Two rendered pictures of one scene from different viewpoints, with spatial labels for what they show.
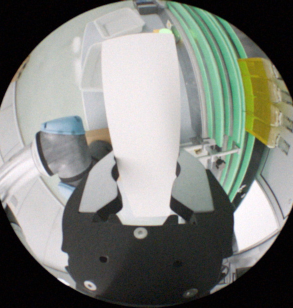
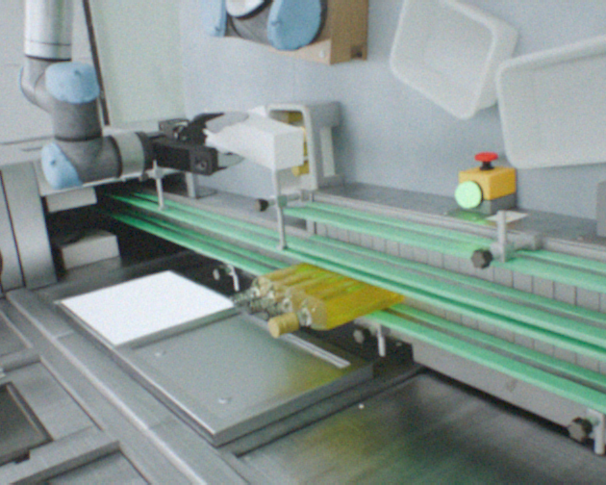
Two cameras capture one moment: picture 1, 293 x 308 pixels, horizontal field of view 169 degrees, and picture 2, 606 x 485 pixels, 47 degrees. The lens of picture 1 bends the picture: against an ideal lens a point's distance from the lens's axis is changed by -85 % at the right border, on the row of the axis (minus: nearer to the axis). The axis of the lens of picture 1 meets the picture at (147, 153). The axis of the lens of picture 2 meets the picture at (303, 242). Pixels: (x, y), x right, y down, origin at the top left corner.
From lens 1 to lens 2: 121 cm
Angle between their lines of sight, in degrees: 35
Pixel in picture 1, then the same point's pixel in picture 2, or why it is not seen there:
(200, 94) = (356, 202)
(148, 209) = not seen: hidden behind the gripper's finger
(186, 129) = (356, 171)
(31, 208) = not seen: outside the picture
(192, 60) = (395, 210)
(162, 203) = (216, 138)
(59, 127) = (274, 42)
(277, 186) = (202, 334)
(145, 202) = not seen: hidden behind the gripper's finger
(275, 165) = (238, 332)
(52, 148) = (254, 29)
